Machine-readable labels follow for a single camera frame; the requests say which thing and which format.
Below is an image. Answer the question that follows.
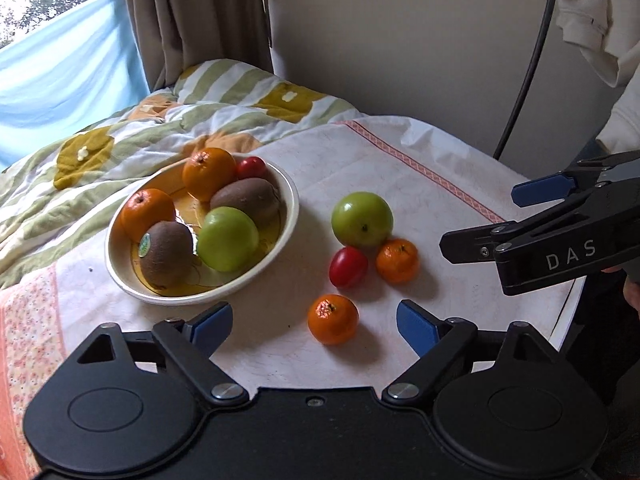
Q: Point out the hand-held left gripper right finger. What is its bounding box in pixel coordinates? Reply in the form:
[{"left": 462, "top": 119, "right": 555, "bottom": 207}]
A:
[{"left": 382, "top": 299, "right": 551, "bottom": 403}]

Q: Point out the green apple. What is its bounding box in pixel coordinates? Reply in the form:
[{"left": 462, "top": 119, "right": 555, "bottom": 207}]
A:
[
  {"left": 331, "top": 191, "right": 394, "bottom": 248},
  {"left": 196, "top": 206, "right": 260, "bottom": 272}
]

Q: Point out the small mandarin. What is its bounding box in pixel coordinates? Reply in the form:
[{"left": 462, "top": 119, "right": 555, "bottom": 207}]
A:
[
  {"left": 376, "top": 238, "right": 420, "bottom": 284},
  {"left": 307, "top": 294, "right": 360, "bottom": 346}
]

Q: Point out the person's right hand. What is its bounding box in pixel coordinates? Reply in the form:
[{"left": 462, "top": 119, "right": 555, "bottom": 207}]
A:
[{"left": 621, "top": 275, "right": 640, "bottom": 322}]

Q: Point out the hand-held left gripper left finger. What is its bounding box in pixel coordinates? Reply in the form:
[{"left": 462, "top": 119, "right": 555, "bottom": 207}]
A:
[{"left": 75, "top": 302, "right": 248, "bottom": 403}]

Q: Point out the black cable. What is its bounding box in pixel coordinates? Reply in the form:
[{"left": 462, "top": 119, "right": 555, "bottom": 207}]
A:
[{"left": 492, "top": 0, "right": 558, "bottom": 160}]

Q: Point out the red cherry tomato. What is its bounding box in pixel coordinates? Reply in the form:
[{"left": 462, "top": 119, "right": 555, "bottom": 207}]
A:
[
  {"left": 235, "top": 156, "right": 268, "bottom": 181},
  {"left": 329, "top": 246, "right": 369, "bottom": 289}
]

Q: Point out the brown kiwi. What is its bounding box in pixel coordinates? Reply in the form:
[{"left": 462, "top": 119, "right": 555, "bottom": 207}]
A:
[{"left": 210, "top": 178, "right": 281, "bottom": 226}]

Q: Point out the beige curtain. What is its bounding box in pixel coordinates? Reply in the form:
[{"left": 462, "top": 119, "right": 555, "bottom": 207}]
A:
[{"left": 117, "top": 0, "right": 276, "bottom": 93}]

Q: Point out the person's right forearm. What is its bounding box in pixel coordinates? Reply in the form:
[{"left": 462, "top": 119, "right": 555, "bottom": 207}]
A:
[{"left": 596, "top": 82, "right": 640, "bottom": 156}]

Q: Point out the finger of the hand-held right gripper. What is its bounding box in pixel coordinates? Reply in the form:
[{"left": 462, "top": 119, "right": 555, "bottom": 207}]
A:
[
  {"left": 511, "top": 150, "right": 640, "bottom": 208},
  {"left": 439, "top": 221, "right": 526, "bottom": 265}
]

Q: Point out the orange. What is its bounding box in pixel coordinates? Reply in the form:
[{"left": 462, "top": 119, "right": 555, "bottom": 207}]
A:
[
  {"left": 120, "top": 188, "right": 177, "bottom": 243},
  {"left": 181, "top": 147, "right": 237, "bottom": 203}
]

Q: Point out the kiwi with green sticker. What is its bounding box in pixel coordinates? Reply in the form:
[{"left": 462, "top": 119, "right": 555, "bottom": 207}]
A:
[{"left": 138, "top": 221, "right": 195, "bottom": 287}]

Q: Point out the person's white sweatshirt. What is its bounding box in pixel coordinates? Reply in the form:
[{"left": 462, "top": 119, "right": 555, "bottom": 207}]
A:
[{"left": 552, "top": 0, "right": 640, "bottom": 88}]

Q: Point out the light blue window cloth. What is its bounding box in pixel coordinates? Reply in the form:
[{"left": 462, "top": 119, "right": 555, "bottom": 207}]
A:
[{"left": 0, "top": 0, "right": 151, "bottom": 173}]

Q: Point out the white tablecloth with pink border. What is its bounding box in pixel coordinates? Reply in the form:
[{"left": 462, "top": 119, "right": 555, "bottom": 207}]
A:
[{"left": 0, "top": 115, "right": 586, "bottom": 411}]

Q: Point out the white ceramic bowl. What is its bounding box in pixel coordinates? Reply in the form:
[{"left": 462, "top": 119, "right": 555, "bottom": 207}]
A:
[{"left": 104, "top": 157, "right": 300, "bottom": 306}]

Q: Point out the striped floral quilt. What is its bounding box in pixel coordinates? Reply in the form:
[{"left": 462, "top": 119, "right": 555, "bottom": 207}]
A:
[{"left": 0, "top": 58, "right": 361, "bottom": 291}]

